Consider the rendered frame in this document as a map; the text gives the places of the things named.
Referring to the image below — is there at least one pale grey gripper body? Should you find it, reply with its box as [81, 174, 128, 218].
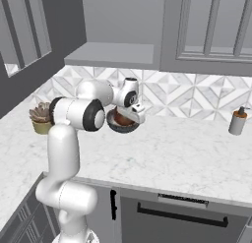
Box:
[116, 107, 147, 125]

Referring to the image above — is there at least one brown bowl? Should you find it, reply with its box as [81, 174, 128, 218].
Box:
[112, 109, 136, 128]

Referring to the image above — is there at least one dark grey bowl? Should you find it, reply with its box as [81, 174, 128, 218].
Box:
[105, 108, 141, 135]

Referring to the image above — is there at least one grey open cabinet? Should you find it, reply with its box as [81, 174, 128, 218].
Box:
[52, 0, 165, 71]

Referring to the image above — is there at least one grey base cabinet door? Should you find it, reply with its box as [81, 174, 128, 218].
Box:
[84, 183, 122, 243]

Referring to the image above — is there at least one grey glass cabinet door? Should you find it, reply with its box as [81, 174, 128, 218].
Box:
[159, 0, 252, 78]
[0, 0, 88, 121]

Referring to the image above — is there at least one grey base cabinet run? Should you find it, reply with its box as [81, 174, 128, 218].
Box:
[0, 172, 62, 243]

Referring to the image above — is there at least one potted succulent plant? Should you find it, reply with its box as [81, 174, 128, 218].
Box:
[29, 101, 54, 136]

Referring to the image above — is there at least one grey soap dispenser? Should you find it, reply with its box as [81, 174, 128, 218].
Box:
[227, 105, 251, 137]

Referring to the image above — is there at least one grey dishwasher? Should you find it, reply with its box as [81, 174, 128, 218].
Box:
[119, 187, 252, 243]

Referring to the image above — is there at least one black cabinet door handle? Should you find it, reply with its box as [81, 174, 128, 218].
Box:
[109, 189, 119, 221]

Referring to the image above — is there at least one black dishwasher handle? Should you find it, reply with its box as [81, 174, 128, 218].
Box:
[136, 202, 229, 228]

